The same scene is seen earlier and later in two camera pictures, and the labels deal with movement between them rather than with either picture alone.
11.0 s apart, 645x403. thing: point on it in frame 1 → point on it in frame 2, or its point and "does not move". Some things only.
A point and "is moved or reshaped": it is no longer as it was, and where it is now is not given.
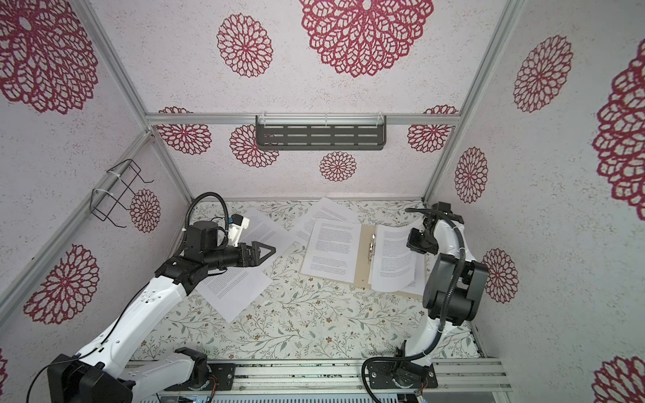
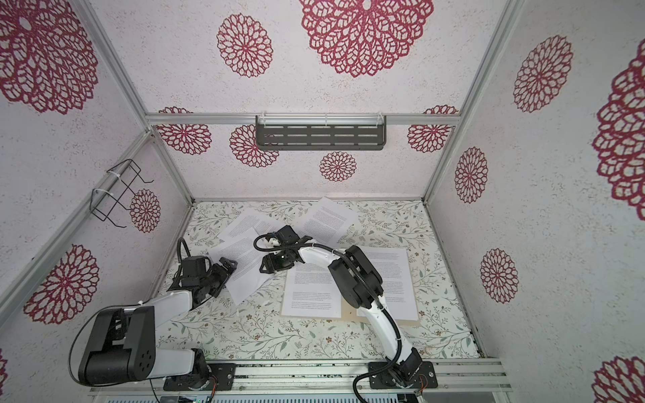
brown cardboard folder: x=367 y=235 → x=353 y=316
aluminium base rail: x=331 y=377 does not move
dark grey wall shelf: x=321 y=132 does not move
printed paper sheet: x=332 y=250 → x=312 y=290
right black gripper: x=413 y=242 → x=271 y=263
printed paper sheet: x=394 y=264 is moved or reshaped
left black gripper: x=254 y=253 → x=224 y=274
